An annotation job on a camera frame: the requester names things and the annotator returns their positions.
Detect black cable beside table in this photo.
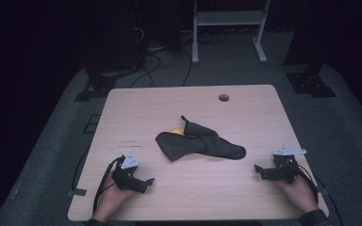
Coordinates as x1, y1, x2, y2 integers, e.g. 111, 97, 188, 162
71, 146, 91, 192

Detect person's left hand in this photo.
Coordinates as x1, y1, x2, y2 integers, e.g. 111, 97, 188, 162
92, 171, 139, 222

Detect person's right hand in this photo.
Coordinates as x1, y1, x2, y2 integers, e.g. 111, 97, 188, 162
271, 174, 319, 215

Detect black stand base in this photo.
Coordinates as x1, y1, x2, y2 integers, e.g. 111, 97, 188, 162
74, 67, 118, 103
286, 63, 337, 99

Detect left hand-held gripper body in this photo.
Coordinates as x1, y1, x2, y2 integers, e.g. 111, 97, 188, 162
110, 152, 148, 193

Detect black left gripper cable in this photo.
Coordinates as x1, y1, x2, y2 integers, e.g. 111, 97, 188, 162
91, 155, 126, 217

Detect grey tape piece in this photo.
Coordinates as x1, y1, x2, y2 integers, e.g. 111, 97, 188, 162
66, 187, 88, 198

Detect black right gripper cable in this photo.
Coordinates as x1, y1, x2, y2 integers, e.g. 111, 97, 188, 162
295, 163, 344, 226

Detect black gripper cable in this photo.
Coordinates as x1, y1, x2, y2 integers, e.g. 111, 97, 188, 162
91, 155, 126, 217
295, 163, 344, 226

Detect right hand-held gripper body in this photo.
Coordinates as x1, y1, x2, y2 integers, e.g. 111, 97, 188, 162
265, 144, 307, 185

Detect black floor cables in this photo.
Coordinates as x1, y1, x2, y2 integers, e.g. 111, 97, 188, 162
127, 26, 193, 89

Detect black and yellow cloth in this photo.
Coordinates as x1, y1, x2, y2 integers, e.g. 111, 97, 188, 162
155, 115, 247, 163

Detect white metal stand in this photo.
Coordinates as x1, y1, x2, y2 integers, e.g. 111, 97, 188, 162
191, 0, 272, 65

